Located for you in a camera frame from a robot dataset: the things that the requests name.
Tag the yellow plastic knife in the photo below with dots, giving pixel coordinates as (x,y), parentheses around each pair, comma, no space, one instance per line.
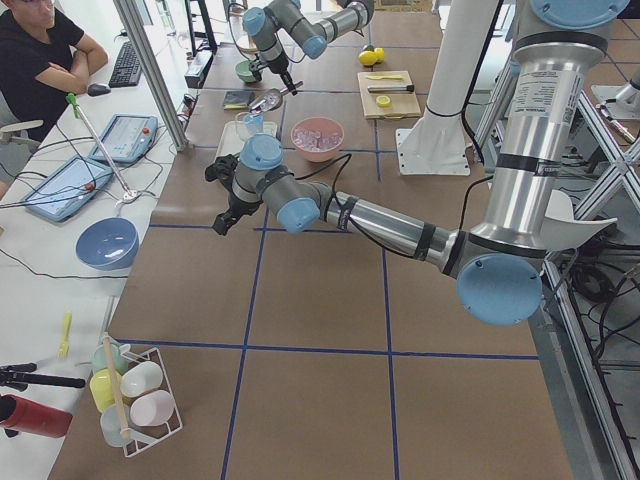
(385,77)

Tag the black handled tool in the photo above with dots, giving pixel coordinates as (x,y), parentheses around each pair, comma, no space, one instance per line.
(20,376)

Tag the clear wine glass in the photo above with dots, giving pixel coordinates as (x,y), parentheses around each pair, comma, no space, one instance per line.
(242,125)

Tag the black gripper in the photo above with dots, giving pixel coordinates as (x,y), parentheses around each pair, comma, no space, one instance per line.
(280,66)
(236,205)

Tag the grey folded cloth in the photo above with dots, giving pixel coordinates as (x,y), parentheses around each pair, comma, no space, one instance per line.
(238,99)

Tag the metal ice scoop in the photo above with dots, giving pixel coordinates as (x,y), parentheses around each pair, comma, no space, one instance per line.
(271,99)

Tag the yellow lemon back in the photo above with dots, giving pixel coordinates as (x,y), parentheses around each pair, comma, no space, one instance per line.
(379,54)

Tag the wooden rack handle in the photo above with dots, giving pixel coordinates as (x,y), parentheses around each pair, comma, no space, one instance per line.
(115,387)

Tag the green bowl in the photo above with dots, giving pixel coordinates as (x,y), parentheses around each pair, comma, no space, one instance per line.
(246,74)

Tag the clear plastic cup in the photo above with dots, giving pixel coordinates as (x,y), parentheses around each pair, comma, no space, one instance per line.
(111,428)

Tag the pink bowl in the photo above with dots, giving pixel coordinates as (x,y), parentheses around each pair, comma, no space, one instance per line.
(323,124)

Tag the lemon half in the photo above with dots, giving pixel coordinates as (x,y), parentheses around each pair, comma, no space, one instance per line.
(383,101)

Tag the steel cylinder muddler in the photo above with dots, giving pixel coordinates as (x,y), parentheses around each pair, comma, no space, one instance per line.
(391,89)

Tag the aluminium frame post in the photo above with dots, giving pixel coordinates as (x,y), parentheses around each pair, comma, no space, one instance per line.
(133,24)

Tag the yellow lemon front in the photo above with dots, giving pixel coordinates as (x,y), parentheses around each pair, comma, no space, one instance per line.
(368,58)

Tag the wooden cutting board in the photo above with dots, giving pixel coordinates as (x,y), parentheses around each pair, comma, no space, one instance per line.
(404,105)

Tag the computer mouse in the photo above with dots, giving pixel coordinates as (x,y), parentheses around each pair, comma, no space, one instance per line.
(98,89)

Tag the metal stand with green clip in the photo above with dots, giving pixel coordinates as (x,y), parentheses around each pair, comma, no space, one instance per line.
(99,153)

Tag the white plastic cup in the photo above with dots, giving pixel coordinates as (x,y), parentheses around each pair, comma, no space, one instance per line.
(142,378)

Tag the cream serving tray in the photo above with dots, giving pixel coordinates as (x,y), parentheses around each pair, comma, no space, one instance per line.
(230,144)

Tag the yellow plastic cup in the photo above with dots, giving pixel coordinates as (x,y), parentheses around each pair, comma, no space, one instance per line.
(101,390)

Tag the teach pendant far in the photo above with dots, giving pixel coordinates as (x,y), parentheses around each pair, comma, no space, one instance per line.
(128,137)

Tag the teach pendant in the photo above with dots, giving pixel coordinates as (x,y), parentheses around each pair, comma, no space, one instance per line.
(128,137)
(68,189)

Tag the yellow plastic fork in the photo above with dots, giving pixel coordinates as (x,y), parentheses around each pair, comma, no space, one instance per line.
(63,347)

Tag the black keyboard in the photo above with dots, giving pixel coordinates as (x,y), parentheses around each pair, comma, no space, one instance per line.
(127,69)

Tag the yellow lemon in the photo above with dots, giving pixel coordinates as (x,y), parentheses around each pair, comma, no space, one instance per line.
(379,54)
(368,58)

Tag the green plastic cup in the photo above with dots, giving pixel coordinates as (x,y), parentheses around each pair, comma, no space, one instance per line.
(99,361)

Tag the blue cup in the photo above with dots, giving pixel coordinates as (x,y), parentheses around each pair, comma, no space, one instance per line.
(256,123)

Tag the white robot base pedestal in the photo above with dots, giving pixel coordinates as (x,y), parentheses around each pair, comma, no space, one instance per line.
(436,144)

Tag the black box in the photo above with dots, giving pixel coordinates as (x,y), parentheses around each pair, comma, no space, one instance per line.
(198,69)

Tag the white wire cup rack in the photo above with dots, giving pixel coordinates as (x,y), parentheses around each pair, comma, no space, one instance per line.
(144,438)

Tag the pile of clear ice cubes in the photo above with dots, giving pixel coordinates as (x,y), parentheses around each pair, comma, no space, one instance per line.
(315,141)

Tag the teach pendant near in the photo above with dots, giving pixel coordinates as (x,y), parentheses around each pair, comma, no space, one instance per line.
(68,189)

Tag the pink plastic cup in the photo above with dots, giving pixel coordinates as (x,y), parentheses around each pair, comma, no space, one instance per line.
(152,409)

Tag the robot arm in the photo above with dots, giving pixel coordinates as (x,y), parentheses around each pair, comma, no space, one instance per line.
(262,25)
(496,264)

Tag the blue bowl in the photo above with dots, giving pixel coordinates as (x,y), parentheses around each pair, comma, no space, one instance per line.
(109,244)

